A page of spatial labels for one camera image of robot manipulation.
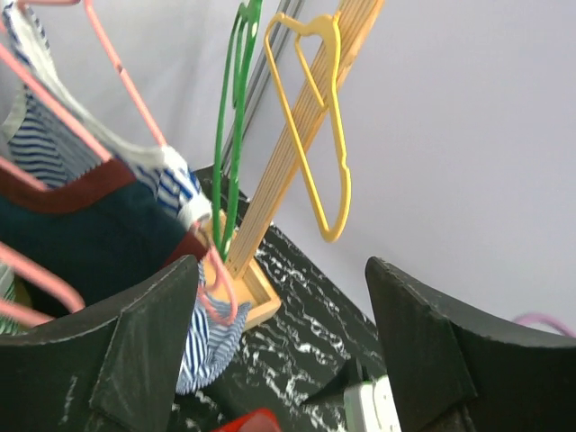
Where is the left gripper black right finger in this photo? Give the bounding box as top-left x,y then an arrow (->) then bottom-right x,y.
365,256 -> 575,431

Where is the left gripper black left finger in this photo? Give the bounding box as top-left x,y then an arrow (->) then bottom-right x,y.
1,256 -> 198,431

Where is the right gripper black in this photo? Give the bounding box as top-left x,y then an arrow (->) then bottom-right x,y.
301,357 -> 387,408

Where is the navy maroon tank top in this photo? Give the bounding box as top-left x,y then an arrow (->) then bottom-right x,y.
1,159 -> 206,305

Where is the pink wire hanger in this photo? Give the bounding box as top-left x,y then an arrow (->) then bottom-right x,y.
0,155 -> 86,329
0,0 -> 239,328

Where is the blue white striped tank top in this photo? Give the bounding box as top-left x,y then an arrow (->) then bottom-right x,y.
1,1 -> 251,395

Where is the green plastic hanger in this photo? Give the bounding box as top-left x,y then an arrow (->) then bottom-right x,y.
211,0 -> 262,261

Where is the yellow plastic hanger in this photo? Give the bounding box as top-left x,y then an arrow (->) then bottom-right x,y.
264,13 -> 352,242

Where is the green white striped tank top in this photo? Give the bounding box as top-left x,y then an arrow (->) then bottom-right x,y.
0,263 -> 22,335

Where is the red plastic tray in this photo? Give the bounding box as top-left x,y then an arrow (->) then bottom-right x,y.
214,408 -> 282,432

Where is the wooden clothes rack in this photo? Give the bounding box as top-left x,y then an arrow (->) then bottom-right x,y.
206,1 -> 383,329

